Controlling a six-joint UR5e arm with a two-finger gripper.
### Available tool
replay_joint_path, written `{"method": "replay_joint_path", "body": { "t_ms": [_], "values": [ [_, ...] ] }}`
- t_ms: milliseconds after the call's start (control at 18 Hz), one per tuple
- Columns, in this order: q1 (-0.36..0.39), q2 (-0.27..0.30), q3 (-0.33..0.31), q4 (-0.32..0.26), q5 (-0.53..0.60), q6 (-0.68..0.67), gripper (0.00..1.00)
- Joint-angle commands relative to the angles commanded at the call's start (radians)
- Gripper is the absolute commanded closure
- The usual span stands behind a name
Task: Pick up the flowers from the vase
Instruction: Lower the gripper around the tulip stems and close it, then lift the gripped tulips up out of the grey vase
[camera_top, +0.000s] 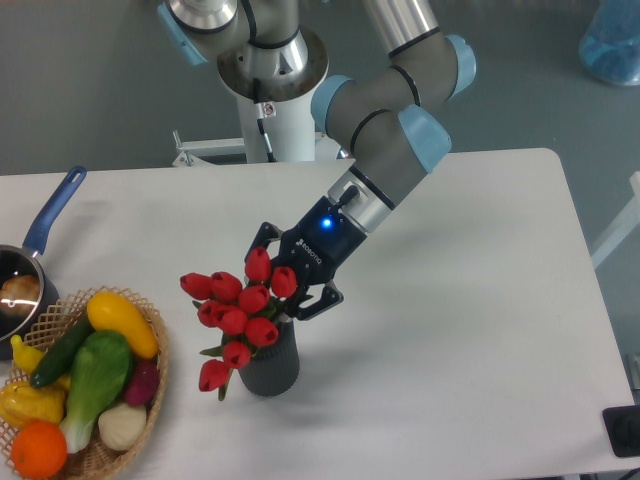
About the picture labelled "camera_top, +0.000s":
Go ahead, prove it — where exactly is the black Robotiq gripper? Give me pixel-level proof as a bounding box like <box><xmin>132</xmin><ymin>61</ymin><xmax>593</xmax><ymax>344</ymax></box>
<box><xmin>244</xmin><ymin>197</ymin><xmax>367</xmax><ymax>320</ymax></box>

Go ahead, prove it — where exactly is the red tulip bouquet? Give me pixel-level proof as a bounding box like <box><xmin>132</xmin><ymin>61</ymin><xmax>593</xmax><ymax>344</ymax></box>
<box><xmin>179</xmin><ymin>265</ymin><xmax>298</xmax><ymax>400</ymax></box>

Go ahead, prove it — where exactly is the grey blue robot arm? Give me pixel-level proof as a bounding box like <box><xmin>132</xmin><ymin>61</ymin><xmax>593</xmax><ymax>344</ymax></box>
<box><xmin>158</xmin><ymin>1</ymin><xmax>476</xmax><ymax>322</ymax></box>

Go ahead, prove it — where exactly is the dark grey ribbed vase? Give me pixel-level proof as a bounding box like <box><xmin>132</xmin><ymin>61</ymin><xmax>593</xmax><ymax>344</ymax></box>
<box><xmin>239</xmin><ymin>322</ymin><xmax>300</xmax><ymax>397</ymax></box>

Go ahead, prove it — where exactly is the purple radish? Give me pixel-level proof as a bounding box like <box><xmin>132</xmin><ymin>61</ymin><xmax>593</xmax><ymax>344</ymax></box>
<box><xmin>123</xmin><ymin>360</ymin><xmax>160</xmax><ymax>406</ymax></box>

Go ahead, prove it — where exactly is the yellow squash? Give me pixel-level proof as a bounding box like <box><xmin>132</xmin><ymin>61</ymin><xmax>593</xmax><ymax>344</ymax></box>
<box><xmin>86</xmin><ymin>291</ymin><xmax>159</xmax><ymax>360</ymax></box>

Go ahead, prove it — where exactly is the green bok choy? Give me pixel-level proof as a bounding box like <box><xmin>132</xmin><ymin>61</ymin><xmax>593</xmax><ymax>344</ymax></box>
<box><xmin>60</xmin><ymin>330</ymin><xmax>133</xmax><ymax>454</ymax></box>

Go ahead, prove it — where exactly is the white garlic bulb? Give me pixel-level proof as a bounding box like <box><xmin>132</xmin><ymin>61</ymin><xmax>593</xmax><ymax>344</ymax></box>
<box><xmin>98</xmin><ymin>402</ymin><xmax>146</xmax><ymax>451</ymax></box>

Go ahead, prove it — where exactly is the green cucumber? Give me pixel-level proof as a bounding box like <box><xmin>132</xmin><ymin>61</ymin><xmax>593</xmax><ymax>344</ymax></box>
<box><xmin>30</xmin><ymin>316</ymin><xmax>94</xmax><ymax>388</ymax></box>

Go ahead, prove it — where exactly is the fried food in pan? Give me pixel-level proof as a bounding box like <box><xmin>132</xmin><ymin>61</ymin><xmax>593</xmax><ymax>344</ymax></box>
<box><xmin>1</xmin><ymin>275</ymin><xmax>40</xmax><ymax>317</ymax></box>

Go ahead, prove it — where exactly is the woven wicker basket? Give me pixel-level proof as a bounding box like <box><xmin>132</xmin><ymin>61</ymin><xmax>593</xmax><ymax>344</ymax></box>
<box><xmin>0</xmin><ymin>285</ymin><xmax>171</xmax><ymax>480</ymax></box>

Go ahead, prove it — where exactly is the yellow banana piece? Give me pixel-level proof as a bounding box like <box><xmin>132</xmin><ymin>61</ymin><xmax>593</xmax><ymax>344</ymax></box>
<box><xmin>10</xmin><ymin>335</ymin><xmax>45</xmax><ymax>375</ymax></box>

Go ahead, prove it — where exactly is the yellow pumpkin gourd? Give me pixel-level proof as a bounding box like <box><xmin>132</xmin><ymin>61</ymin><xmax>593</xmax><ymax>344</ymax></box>
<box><xmin>1</xmin><ymin>381</ymin><xmax>66</xmax><ymax>430</ymax></box>

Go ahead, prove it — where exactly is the orange fruit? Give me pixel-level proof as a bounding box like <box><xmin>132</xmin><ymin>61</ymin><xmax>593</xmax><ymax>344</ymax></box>
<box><xmin>10</xmin><ymin>421</ymin><xmax>67</xmax><ymax>479</ymax></box>

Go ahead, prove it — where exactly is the black device at edge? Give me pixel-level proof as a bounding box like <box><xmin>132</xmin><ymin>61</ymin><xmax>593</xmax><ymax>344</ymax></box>
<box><xmin>602</xmin><ymin>405</ymin><xmax>640</xmax><ymax>458</ymax></box>

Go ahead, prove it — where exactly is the blue plastic bag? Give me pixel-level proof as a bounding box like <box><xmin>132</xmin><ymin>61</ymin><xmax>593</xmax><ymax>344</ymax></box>
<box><xmin>578</xmin><ymin>0</ymin><xmax>639</xmax><ymax>86</ymax></box>

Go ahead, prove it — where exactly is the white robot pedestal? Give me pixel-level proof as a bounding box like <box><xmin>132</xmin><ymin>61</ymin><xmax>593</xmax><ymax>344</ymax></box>
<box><xmin>172</xmin><ymin>27</ymin><xmax>355</xmax><ymax>169</ymax></box>

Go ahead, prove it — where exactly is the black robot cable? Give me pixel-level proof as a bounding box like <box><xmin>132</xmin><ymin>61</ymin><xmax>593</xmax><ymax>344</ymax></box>
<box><xmin>251</xmin><ymin>78</ymin><xmax>278</xmax><ymax>164</ymax></box>

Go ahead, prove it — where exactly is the blue handled saucepan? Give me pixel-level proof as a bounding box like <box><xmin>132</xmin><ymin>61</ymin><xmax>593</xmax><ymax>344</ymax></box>
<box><xmin>1</xmin><ymin>166</ymin><xmax>87</xmax><ymax>361</ymax></box>

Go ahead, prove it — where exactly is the white frame leg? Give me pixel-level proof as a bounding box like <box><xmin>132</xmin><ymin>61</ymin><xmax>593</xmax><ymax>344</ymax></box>
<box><xmin>590</xmin><ymin>171</ymin><xmax>639</xmax><ymax>269</ymax></box>

